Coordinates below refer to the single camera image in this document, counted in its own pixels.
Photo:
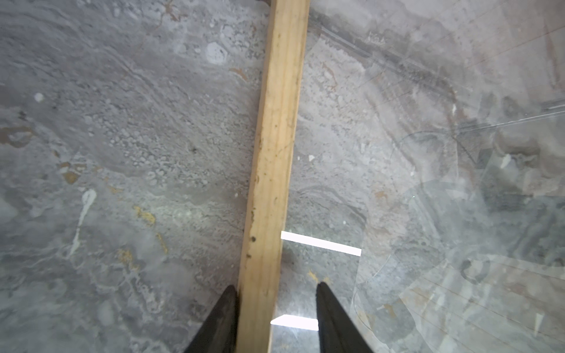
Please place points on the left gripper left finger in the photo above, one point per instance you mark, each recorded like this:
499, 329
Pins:
219, 331

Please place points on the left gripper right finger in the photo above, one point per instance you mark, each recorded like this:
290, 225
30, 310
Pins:
337, 333

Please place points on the transparent acrylic sheet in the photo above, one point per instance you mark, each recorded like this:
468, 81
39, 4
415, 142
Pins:
428, 183

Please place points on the wooden picture frame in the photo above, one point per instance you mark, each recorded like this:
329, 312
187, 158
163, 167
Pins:
267, 205

